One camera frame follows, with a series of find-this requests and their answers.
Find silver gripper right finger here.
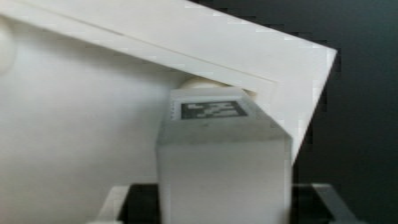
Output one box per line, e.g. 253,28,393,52
314,183,361,224

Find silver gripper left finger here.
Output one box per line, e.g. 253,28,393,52
95,186,131,224

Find white table leg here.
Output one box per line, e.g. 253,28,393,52
157,87,292,224

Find white square tabletop part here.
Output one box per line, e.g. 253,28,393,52
0,0,337,224

